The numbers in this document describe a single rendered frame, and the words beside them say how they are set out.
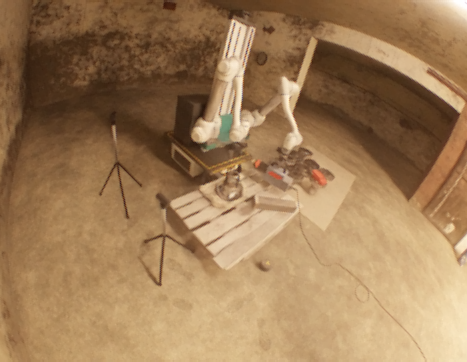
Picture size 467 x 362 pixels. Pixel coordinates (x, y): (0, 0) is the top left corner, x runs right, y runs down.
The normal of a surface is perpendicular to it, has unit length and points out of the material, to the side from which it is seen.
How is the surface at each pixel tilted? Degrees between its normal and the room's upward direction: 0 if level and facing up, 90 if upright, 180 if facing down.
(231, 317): 0
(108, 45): 90
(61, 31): 90
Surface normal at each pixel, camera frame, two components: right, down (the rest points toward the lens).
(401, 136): -0.70, 0.30
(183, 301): 0.23, -0.77
